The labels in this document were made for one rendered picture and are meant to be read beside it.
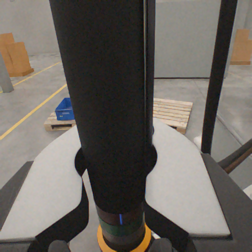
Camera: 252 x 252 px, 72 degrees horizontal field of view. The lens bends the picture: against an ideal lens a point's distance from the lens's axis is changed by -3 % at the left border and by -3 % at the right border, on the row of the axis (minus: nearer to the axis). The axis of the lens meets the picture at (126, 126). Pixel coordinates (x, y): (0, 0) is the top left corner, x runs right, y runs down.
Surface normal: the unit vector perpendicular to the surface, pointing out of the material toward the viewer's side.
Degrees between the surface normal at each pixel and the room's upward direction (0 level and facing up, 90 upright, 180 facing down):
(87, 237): 0
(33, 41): 90
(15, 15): 90
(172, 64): 90
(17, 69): 90
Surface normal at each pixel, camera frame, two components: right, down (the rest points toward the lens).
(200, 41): -0.14, 0.52
